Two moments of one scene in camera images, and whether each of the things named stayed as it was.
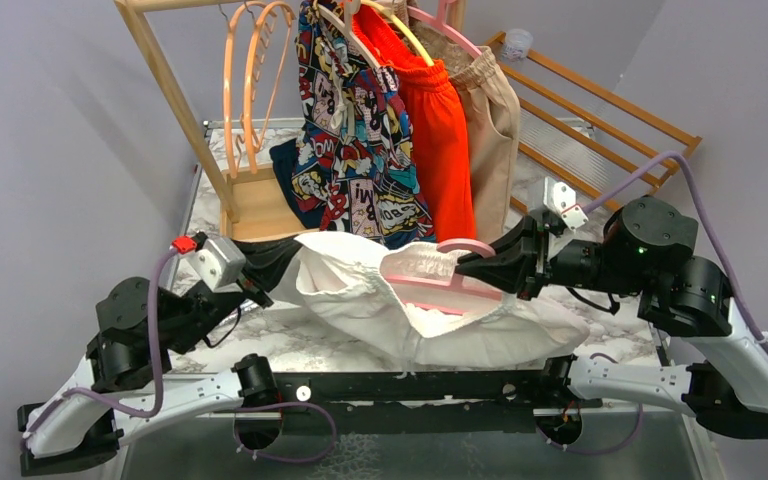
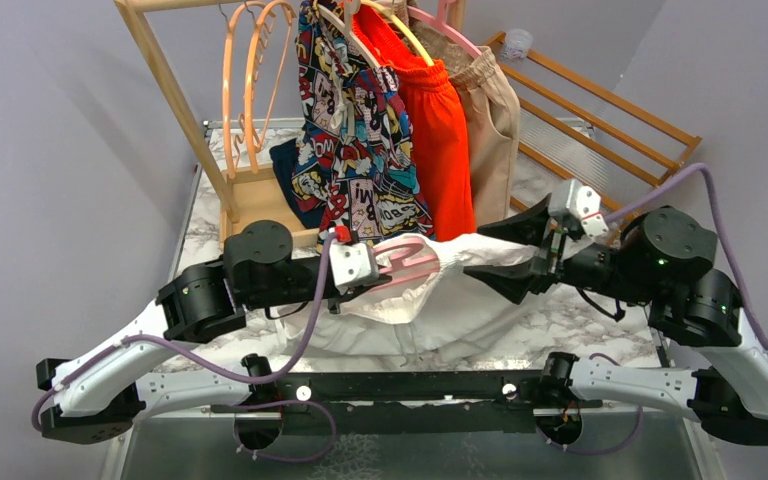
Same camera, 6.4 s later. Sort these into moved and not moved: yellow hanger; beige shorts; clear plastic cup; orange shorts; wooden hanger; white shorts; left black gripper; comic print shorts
Moved: white shorts; left black gripper
Not moved: yellow hanger; comic print shorts; clear plastic cup; beige shorts; orange shorts; wooden hanger
